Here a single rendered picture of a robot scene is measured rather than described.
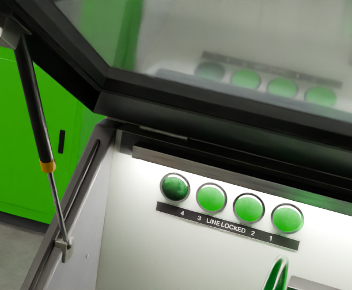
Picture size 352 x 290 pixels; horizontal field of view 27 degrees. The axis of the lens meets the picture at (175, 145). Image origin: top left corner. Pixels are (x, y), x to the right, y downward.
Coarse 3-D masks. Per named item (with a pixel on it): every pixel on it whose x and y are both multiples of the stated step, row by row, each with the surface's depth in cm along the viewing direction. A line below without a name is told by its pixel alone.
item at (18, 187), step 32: (0, 64) 348; (0, 96) 353; (64, 96) 344; (0, 128) 359; (64, 128) 350; (0, 160) 364; (32, 160) 360; (64, 160) 355; (0, 192) 370; (32, 192) 365; (64, 192) 361; (32, 224) 376
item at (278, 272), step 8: (280, 256) 89; (272, 264) 86; (280, 264) 86; (288, 264) 94; (272, 272) 84; (280, 272) 85; (272, 280) 82; (280, 280) 98; (264, 288) 81; (272, 288) 81; (280, 288) 100
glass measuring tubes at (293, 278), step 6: (294, 276) 111; (294, 282) 109; (300, 282) 110; (306, 282) 110; (312, 282) 110; (288, 288) 108; (294, 288) 108; (300, 288) 108; (306, 288) 108; (312, 288) 108; (318, 288) 109; (324, 288) 109; (330, 288) 109; (336, 288) 109
